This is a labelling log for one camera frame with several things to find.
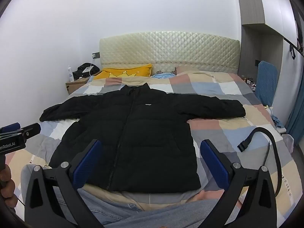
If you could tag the yellow pillow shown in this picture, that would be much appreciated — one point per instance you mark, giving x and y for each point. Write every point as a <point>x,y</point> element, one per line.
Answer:
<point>128,71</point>

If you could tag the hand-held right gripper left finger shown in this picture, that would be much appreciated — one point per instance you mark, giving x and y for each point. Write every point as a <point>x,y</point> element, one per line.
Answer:
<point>87,161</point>

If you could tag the black puffer jacket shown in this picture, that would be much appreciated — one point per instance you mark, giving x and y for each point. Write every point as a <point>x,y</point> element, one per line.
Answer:
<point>142,135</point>

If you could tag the black bag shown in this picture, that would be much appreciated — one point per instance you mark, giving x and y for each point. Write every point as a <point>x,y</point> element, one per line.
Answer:
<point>82,71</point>

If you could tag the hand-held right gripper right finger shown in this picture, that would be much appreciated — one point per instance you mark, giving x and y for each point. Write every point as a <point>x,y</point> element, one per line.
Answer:
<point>213,161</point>

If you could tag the group of small bottles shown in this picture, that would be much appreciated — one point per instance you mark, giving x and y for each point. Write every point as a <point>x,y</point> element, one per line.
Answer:
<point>248,80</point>

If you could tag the quilted cream headboard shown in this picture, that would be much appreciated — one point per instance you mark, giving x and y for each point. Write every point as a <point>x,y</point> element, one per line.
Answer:
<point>171,49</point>

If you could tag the grey and white wardrobe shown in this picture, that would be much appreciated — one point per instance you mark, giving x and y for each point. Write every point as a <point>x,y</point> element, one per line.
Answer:
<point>266,16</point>

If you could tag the plaid pastel duvet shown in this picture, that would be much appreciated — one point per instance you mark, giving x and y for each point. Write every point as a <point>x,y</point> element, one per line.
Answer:
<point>213,95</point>

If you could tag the blue chair cover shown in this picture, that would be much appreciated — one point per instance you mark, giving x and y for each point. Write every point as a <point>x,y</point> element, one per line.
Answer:
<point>267,83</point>

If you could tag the person's left hand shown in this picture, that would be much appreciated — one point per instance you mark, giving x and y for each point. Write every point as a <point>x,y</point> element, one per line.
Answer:
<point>7,182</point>

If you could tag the white spray bottle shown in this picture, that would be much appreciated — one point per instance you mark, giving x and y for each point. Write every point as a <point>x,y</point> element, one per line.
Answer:
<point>70,73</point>

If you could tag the pink pillow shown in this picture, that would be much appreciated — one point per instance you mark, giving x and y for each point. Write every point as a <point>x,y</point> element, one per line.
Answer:
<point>187,70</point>

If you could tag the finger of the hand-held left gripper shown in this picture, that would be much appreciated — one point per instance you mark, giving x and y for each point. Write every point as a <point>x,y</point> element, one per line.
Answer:
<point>32,129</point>
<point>10,126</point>

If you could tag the light blue cloth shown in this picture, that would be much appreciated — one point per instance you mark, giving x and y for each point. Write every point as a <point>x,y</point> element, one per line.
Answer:
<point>163,76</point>

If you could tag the brown bedside box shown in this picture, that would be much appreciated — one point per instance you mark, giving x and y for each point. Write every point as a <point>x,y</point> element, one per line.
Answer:
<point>74,85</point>

